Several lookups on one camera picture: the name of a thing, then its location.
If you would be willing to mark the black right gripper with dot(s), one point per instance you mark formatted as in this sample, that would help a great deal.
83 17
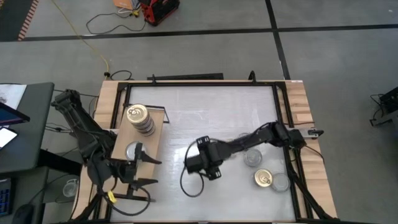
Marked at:
205 160

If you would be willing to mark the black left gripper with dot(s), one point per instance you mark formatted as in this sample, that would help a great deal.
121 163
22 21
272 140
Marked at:
124 172

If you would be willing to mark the silver-lid green-label seafood can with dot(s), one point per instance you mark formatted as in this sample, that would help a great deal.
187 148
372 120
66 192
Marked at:
130 152
280 182
243 135
252 157

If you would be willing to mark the gold-lid blue-label seafood can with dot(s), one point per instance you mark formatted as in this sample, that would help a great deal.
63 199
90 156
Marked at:
142 132
140 128
263 177
137 112
139 125

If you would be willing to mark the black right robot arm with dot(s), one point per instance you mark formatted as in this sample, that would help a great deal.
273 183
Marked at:
264 137

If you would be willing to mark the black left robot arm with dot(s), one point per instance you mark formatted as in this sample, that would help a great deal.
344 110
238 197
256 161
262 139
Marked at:
79 123

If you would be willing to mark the light wooden shelf board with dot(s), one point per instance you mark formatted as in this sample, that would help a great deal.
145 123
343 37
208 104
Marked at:
147 170

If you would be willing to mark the clear plastic cup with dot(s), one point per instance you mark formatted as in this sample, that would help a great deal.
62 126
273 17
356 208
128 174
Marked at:
70 189

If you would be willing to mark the black desk leg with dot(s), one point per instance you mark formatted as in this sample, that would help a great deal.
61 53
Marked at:
59 161

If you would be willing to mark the black flat bar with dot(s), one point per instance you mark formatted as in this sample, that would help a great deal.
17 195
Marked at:
186 76

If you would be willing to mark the grey desk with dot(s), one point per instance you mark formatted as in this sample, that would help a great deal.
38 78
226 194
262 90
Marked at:
34 124

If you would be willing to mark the black computer mouse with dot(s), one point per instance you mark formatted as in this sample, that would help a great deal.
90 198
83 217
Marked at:
23 214

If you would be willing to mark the black keypad device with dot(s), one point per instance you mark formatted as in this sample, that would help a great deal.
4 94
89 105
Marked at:
4 199

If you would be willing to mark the dark blue laptop screen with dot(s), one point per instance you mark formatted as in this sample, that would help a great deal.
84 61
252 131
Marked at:
9 116

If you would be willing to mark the white paper sheet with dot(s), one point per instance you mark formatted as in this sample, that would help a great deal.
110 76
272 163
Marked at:
14 93

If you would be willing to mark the red and black case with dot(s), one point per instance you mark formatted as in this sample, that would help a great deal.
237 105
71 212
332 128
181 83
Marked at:
161 11

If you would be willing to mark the orange flat object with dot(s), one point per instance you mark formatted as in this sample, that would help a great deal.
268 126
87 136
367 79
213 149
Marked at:
122 3

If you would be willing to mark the black floor device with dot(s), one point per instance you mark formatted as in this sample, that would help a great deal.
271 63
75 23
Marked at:
388 104

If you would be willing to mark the black floor mat striped edge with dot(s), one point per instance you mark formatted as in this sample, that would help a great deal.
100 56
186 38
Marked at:
12 18

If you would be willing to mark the black metal shelf bracket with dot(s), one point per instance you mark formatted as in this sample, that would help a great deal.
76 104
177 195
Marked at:
167 115

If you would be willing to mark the black frame clamp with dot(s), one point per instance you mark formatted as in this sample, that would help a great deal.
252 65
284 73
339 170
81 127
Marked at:
252 76

